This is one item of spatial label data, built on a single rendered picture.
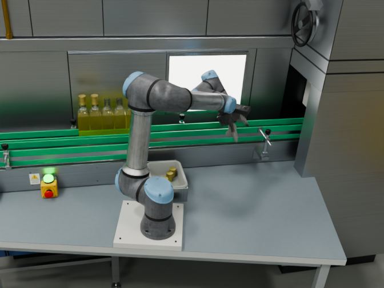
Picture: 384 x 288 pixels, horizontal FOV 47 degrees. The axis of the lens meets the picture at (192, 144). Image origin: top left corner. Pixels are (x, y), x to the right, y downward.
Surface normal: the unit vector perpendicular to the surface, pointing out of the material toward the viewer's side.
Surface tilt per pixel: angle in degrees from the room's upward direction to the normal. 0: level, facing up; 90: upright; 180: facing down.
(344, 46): 90
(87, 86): 90
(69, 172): 90
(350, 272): 0
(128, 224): 0
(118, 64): 90
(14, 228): 0
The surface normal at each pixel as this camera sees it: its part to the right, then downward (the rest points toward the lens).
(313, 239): 0.06, -0.86
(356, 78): 0.21, 0.51
